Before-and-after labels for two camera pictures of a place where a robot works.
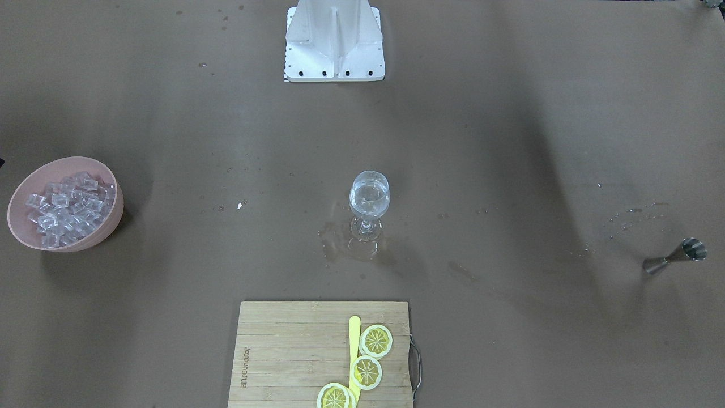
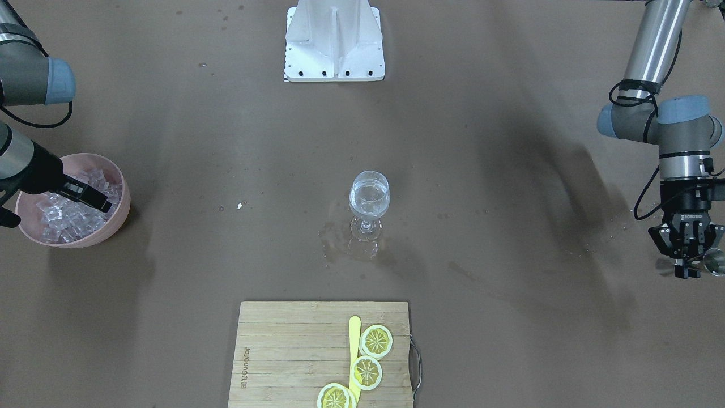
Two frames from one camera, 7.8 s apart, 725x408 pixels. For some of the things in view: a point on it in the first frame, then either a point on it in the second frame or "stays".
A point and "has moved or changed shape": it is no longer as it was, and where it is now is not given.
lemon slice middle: x=366 y=373 stays
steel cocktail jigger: x=691 y=248 has moved or changed shape
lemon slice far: x=375 y=341 stays
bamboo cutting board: x=286 y=352 stays
